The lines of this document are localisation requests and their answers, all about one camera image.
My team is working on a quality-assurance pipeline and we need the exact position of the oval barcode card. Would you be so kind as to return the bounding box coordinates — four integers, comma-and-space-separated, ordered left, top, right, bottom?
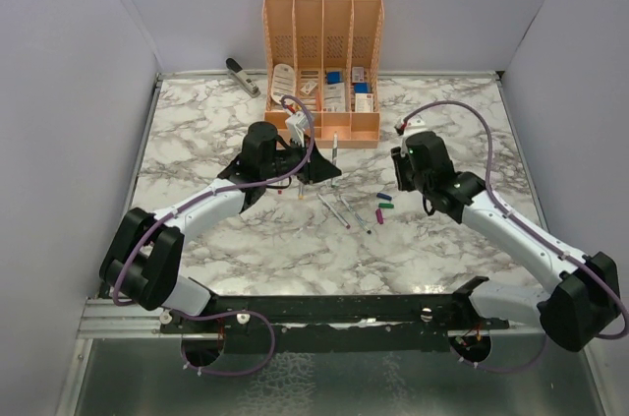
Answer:
269, 63, 296, 105

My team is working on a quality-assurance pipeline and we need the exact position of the black grey stapler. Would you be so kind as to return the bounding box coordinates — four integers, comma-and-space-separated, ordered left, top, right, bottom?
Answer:
225, 57, 259, 98

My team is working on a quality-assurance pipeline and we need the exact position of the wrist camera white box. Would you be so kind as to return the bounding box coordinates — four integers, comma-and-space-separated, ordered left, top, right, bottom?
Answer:
395, 116, 427, 137
286, 111, 310, 147

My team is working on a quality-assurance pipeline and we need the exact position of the blue eraser box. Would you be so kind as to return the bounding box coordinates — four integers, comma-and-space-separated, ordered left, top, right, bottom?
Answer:
325, 71, 343, 85

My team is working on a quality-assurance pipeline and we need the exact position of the purple pen cap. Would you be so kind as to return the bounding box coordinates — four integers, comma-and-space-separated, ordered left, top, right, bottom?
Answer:
375, 208, 384, 224

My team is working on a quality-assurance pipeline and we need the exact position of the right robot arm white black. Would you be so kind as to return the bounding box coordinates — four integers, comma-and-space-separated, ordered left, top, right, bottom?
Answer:
390, 131, 621, 352

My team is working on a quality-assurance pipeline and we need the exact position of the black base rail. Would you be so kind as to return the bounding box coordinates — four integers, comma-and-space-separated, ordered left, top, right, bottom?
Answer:
160, 278, 509, 354

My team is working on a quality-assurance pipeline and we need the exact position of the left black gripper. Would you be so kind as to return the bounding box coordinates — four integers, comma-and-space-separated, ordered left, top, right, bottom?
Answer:
262, 135, 341, 185

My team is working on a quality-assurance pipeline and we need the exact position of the white label box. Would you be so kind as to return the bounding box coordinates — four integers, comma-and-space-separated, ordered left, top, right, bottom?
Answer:
354, 93, 375, 113

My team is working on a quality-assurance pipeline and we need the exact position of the white paper packet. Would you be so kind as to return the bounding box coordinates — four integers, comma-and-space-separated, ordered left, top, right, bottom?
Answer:
322, 83, 348, 112

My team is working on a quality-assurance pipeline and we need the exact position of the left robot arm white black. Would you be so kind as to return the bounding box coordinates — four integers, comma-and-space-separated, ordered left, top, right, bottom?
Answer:
99, 122, 341, 332

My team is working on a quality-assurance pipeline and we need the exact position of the orange desk organizer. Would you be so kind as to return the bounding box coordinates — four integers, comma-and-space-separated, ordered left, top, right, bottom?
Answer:
262, 0, 384, 149

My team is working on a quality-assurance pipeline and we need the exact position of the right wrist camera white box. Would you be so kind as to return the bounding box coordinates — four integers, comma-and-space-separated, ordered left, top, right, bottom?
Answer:
395, 116, 427, 137

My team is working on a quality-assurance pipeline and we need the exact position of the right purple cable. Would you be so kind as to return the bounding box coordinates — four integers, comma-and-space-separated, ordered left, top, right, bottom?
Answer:
397, 100, 629, 373

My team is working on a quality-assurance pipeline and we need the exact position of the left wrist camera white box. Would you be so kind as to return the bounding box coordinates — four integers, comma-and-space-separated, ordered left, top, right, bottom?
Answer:
286, 111, 310, 147

